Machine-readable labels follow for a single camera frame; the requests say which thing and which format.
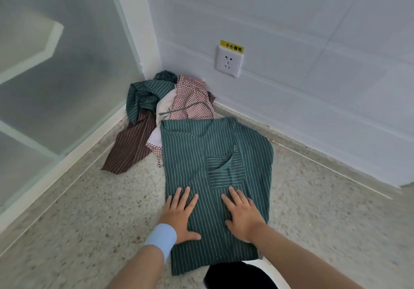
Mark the person's left hand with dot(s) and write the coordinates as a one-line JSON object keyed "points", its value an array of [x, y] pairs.
{"points": [[177, 219]]}

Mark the person's right hand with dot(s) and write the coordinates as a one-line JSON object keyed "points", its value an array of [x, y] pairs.
{"points": [[247, 221]]}

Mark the person's right thumb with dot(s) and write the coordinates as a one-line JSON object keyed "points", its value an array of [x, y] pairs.
{"points": [[232, 224]]}

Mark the person's right little finger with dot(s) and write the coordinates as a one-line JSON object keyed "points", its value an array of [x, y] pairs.
{"points": [[250, 203]]}

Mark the person's left middle finger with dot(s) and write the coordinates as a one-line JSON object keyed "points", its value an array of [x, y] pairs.
{"points": [[185, 198]]}

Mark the person's left thumb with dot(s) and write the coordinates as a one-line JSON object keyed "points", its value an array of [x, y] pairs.
{"points": [[193, 236]]}

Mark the person's right middle finger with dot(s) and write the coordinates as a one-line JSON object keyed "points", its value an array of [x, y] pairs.
{"points": [[235, 197]]}

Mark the person's left little finger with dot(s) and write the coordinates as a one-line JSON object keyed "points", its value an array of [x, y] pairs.
{"points": [[168, 203]]}

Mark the green striped shirt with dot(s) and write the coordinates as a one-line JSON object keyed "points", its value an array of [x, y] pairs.
{"points": [[194, 156]]}

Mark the person's right forearm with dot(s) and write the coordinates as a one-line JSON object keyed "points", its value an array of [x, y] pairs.
{"points": [[297, 259]]}

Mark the person's left forearm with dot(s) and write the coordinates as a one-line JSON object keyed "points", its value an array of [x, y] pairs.
{"points": [[139, 271]]}

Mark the light blue wristband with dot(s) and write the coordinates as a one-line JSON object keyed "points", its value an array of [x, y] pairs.
{"points": [[161, 238]]}

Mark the person's black trousers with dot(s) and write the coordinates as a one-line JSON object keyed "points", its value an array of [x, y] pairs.
{"points": [[236, 277]]}

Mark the person's white top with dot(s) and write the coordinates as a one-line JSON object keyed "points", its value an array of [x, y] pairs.
{"points": [[273, 274]]}

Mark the brown striped garment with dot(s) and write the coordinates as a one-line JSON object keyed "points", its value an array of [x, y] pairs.
{"points": [[129, 146]]}

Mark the white cloth garment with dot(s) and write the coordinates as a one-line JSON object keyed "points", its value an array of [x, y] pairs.
{"points": [[163, 109]]}

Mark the red checked garment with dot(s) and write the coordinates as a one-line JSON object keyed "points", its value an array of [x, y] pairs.
{"points": [[190, 99]]}

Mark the crumpled green striped garment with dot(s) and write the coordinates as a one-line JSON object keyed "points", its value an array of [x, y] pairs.
{"points": [[145, 96]]}

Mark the yellow warning label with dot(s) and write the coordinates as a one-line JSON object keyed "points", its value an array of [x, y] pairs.
{"points": [[232, 47]]}

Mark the frosted glass partition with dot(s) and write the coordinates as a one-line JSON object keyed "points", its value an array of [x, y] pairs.
{"points": [[61, 82]]}

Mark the white wall socket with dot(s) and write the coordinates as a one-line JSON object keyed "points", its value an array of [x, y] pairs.
{"points": [[229, 61]]}

